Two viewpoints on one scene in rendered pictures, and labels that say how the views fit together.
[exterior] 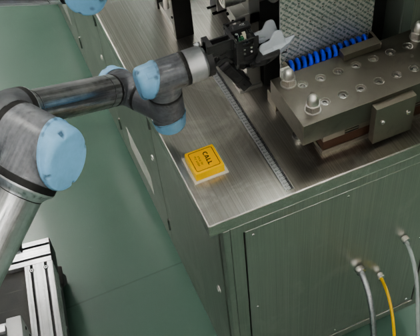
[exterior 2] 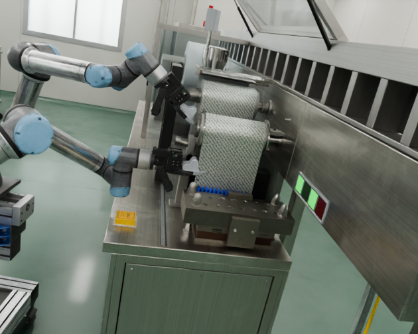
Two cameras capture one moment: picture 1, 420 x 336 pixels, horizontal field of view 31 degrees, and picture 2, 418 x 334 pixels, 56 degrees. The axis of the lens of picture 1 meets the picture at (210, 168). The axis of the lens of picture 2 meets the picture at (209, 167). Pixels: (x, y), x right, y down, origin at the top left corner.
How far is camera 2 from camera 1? 76 cm
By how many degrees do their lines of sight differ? 32
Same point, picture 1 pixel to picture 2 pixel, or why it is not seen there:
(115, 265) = (68, 325)
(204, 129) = (138, 209)
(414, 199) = (246, 308)
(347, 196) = (200, 274)
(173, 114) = (120, 181)
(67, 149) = (38, 128)
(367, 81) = (235, 207)
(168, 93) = (121, 164)
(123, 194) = (99, 293)
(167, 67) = (127, 149)
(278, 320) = not seen: outside the picture
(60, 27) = not seen: hidden behind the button
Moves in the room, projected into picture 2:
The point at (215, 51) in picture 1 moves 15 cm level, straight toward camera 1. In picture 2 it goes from (156, 154) to (141, 165)
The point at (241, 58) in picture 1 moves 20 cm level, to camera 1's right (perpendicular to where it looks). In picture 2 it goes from (169, 164) to (221, 177)
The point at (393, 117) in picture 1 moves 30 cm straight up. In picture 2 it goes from (243, 230) to (263, 150)
